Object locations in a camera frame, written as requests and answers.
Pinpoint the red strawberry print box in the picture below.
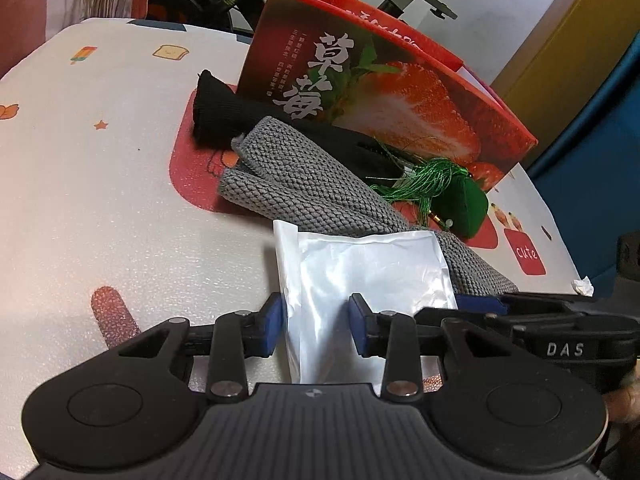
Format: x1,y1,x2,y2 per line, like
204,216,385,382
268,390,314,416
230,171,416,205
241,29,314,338
235,0,539,192

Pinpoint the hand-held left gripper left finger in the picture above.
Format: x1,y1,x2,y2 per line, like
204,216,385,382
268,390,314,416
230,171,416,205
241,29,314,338
107,291,289,403

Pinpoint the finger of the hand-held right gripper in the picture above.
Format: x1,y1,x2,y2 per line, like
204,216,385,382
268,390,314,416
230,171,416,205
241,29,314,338
414,307,531,335
454,292,623,319

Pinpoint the grey knitted cloth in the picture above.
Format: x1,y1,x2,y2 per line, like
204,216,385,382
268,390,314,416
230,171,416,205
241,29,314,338
217,116,521,297

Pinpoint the cartoon printed table cover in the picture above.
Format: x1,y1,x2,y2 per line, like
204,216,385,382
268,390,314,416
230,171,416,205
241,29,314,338
0,17,596,411

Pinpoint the black knitted cloth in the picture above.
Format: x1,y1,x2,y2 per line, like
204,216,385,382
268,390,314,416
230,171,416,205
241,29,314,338
190,71,417,182

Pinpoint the white plastic pouch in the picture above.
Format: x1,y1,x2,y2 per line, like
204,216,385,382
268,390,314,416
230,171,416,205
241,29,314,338
272,219,459,386

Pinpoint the green tassel ornament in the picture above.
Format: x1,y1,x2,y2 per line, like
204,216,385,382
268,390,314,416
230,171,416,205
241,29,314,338
365,142,490,239

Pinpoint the yellow wooden board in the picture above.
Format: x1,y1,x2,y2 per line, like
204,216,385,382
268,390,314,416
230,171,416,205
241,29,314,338
489,0,640,107

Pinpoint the person's right hand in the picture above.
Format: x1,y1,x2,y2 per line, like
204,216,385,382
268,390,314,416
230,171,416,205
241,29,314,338
604,372,640,428

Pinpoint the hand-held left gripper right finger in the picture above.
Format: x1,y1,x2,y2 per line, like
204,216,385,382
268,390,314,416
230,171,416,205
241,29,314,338
348,292,506,403

